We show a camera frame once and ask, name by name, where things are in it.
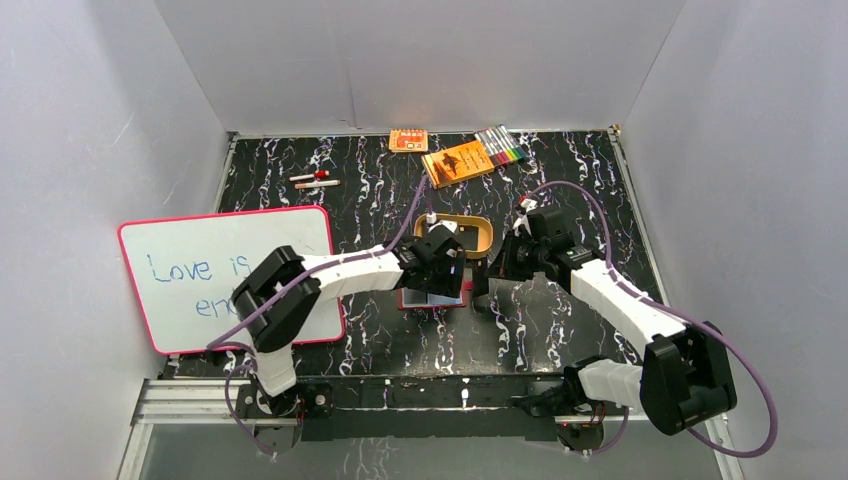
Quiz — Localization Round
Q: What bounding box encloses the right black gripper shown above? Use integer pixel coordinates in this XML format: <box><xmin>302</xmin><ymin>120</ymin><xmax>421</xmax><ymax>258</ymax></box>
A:
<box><xmin>485</xmin><ymin>229</ymin><xmax>547</xmax><ymax>282</ymax></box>

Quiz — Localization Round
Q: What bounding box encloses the yellow oval tray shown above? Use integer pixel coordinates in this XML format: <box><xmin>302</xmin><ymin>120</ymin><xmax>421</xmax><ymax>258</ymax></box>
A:
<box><xmin>413</xmin><ymin>213</ymin><xmax>494</xmax><ymax>261</ymax></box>

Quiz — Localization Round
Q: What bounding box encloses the red card holder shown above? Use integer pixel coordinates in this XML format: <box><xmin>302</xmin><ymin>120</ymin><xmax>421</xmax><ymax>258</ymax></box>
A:
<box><xmin>398</xmin><ymin>280</ymin><xmax>472</xmax><ymax>310</ymax></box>

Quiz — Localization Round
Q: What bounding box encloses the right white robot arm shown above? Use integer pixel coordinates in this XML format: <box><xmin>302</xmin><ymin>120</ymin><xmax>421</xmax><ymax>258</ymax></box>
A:
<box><xmin>473</xmin><ymin>206</ymin><xmax>738</xmax><ymax>435</ymax></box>

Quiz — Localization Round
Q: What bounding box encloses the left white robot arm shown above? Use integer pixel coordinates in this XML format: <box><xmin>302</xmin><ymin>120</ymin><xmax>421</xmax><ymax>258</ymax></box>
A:
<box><xmin>231</xmin><ymin>223</ymin><xmax>467</xmax><ymax>416</ymax></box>

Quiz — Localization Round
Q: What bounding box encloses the small orange card box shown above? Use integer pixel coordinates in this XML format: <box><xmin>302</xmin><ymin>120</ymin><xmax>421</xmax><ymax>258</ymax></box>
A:
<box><xmin>388</xmin><ymin>129</ymin><xmax>429</xmax><ymax>153</ymax></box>

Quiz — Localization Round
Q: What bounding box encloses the orange book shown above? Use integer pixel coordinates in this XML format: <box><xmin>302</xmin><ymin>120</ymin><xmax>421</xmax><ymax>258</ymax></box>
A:
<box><xmin>422</xmin><ymin>140</ymin><xmax>495</xmax><ymax>189</ymax></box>

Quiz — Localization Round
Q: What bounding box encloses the coloured marker set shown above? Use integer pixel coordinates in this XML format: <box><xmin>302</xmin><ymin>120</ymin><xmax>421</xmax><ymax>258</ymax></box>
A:
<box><xmin>474</xmin><ymin>125</ymin><xmax>530</xmax><ymax>167</ymax></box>

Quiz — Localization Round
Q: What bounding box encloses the orange white marker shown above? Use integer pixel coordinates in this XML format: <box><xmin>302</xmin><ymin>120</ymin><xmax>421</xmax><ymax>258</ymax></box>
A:
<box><xmin>294</xmin><ymin>179</ymin><xmax>341</xmax><ymax>190</ymax></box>

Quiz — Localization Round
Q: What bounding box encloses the pink framed whiteboard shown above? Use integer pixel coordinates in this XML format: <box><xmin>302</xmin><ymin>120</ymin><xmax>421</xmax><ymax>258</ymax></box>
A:
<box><xmin>118</xmin><ymin>205</ymin><xmax>334</xmax><ymax>355</ymax></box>

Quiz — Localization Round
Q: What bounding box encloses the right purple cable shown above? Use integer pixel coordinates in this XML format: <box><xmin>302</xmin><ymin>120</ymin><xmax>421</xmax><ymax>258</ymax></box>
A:
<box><xmin>519</xmin><ymin>180</ymin><xmax>780</xmax><ymax>460</ymax></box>

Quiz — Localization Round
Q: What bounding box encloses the purple cable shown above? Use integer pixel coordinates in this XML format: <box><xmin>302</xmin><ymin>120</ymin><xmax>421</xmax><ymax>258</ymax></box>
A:
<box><xmin>206</xmin><ymin>173</ymin><xmax>432</xmax><ymax>458</ymax></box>
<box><xmin>519</xmin><ymin>180</ymin><xmax>780</xmax><ymax>460</ymax></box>

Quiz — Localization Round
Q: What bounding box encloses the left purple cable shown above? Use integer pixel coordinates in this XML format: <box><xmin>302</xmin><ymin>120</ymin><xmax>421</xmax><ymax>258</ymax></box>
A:
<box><xmin>206</xmin><ymin>173</ymin><xmax>432</xmax><ymax>458</ymax></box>

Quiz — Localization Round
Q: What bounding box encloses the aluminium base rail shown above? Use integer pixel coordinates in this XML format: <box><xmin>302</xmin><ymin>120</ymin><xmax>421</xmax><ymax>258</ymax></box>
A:
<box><xmin>131</xmin><ymin>374</ymin><xmax>730</xmax><ymax>458</ymax></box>

